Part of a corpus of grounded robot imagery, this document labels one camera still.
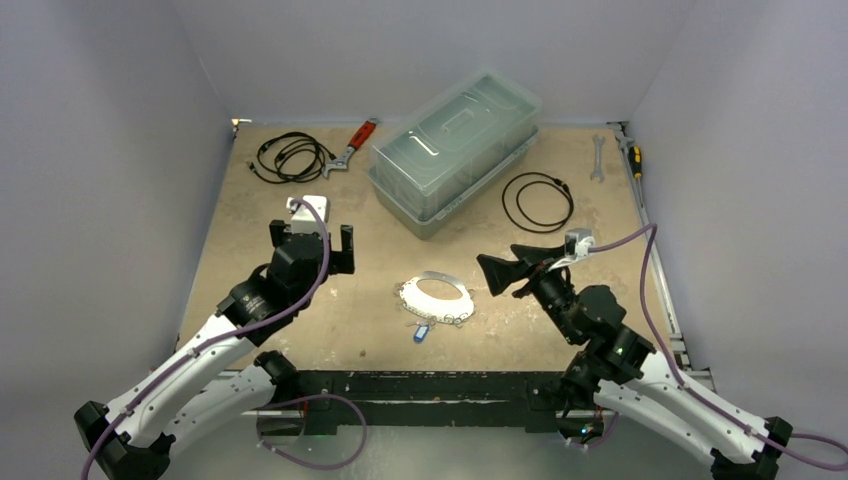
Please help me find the red handled adjustable wrench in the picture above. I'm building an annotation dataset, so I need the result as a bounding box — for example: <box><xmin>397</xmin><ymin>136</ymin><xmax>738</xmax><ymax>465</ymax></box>
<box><xmin>321</xmin><ymin>117</ymin><xmax>380</xmax><ymax>179</ymax></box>

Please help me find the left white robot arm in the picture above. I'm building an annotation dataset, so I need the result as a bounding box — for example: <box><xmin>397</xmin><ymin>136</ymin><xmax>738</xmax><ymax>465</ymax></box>
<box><xmin>74</xmin><ymin>220</ymin><xmax>355</xmax><ymax>479</ymax></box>

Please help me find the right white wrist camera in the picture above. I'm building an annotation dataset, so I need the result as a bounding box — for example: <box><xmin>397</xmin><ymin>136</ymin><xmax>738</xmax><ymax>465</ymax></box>
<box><xmin>549</xmin><ymin>228</ymin><xmax>595</xmax><ymax>271</ymax></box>

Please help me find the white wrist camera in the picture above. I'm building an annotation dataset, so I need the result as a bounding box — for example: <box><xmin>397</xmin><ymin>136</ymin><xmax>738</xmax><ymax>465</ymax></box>
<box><xmin>286</xmin><ymin>195</ymin><xmax>330</xmax><ymax>234</ymax></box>
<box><xmin>549</xmin><ymin>228</ymin><xmax>595</xmax><ymax>271</ymax></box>

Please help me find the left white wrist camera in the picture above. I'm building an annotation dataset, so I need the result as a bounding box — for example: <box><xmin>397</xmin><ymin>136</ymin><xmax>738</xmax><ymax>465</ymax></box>
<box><xmin>286</xmin><ymin>195</ymin><xmax>330</xmax><ymax>234</ymax></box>

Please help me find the blue key tag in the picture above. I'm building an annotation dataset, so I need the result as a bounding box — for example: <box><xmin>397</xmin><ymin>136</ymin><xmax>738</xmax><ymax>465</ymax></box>
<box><xmin>413</xmin><ymin>324</ymin><xmax>431</xmax><ymax>344</ymax></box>

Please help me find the clear plastic storage box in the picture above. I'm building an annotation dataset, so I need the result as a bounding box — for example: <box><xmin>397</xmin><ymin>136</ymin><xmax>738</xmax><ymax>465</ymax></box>
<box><xmin>366</xmin><ymin>72</ymin><xmax>542</xmax><ymax>239</ymax></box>

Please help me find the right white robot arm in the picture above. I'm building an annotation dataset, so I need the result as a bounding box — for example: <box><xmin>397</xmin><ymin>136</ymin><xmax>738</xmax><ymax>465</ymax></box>
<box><xmin>476</xmin><ymin>245</ymin><xmax>793</xmax><ymax>479</ymax></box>

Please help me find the yellow black screwdriver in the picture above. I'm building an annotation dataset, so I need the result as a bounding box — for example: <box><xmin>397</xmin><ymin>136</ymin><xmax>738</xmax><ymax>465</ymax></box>
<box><xmin>628</xmin><ymin>145</ymin><xmax>642</xmax><ymax>182</ymax></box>

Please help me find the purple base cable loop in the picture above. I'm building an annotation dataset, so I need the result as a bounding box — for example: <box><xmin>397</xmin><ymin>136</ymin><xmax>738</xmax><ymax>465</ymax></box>
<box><xmin>256</xmin><ymin>394</ymin><xmax>368</xmax><ymax>472</ymax></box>

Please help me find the tangled black cable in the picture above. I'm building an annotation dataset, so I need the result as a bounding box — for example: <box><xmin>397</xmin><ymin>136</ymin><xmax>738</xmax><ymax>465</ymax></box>
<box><xmin>247</xmin><ymin>131</ymin><xmax>337</xmax><ymax>185</ymax></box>

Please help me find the silver open-end spanner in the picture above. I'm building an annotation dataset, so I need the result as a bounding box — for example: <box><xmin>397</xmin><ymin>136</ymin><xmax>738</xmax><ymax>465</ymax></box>
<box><xmin>590</xmin><ymin>135</ymin><xmax>605</xmax><ymax>183</ymax></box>

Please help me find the coiled black cable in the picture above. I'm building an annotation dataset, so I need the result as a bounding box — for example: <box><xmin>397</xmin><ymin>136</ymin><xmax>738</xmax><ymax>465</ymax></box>
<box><xmin>501</xmin><ymin>172</ymin><xmax>575</xmax><ymax>234</ymax></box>

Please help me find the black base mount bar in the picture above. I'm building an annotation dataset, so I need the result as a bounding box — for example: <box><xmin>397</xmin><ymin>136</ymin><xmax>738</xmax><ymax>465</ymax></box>
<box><xmin>264</xmin><ymin>370</ymin><xmax>597</xmax><ymax>435</ymax></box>

